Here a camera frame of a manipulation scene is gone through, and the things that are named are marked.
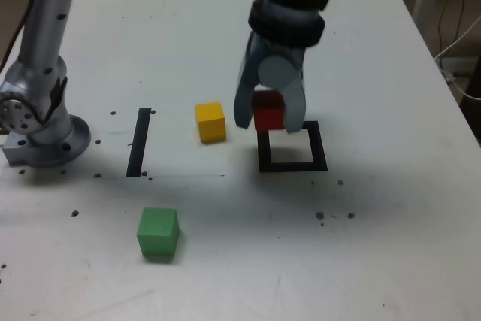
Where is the green cube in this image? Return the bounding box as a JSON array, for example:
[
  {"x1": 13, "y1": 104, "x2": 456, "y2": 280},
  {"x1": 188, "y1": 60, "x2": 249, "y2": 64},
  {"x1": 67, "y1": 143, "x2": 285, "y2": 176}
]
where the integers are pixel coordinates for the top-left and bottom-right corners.
[{"x1": 135, "y1": 207, "x2": 180, "y2": 259}]

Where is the black background cable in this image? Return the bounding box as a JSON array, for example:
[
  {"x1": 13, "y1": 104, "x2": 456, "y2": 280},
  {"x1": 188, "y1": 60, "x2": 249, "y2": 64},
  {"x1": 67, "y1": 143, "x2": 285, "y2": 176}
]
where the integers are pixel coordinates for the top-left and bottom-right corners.
[{"x1": 437, "y1": 0, "x2": 469, "y2": 55}]

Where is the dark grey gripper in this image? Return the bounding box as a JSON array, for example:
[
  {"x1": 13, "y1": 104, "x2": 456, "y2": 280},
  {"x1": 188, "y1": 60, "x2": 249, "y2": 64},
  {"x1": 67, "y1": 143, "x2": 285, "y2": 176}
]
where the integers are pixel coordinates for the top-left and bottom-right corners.
[{"x1": 233, "y1": 32, "x2": 308, "y2": 135}]

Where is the white background cable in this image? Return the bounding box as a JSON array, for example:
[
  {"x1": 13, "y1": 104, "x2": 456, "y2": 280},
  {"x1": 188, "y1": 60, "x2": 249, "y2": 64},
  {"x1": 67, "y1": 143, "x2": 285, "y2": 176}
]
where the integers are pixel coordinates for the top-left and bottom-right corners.
[{"x1": 434, "y1": 15, "x2": 481, "y2": 101}]

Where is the yellow cube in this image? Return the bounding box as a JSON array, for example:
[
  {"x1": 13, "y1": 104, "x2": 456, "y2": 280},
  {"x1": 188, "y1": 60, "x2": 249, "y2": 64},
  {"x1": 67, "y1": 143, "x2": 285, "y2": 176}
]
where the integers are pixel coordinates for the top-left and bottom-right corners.
[{"x1": 194, "y1": 101, "x2": 227, "y2": 144}]

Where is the black tape strip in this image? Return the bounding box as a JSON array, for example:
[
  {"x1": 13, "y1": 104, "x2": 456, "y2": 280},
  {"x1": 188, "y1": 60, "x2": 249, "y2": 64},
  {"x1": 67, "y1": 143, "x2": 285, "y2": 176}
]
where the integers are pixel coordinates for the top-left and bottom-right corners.
[{"x1": 126, "y1": 108, "x2": 152, "y2": 178}]

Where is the black tape square outline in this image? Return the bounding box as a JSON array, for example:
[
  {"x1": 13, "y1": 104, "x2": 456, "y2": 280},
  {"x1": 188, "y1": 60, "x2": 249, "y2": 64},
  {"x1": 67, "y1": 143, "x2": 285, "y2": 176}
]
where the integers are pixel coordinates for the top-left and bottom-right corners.
[{"x1": 256, "y1": 120, "x2": 328, "y2": 173}]

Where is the red cube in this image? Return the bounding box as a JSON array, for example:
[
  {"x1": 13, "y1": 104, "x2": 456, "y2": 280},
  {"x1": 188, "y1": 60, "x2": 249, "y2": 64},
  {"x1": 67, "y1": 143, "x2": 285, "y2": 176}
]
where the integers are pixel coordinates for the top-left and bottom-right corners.
[{"x1": 251, "y1": 90, "x2": 286, "y2": 131}]

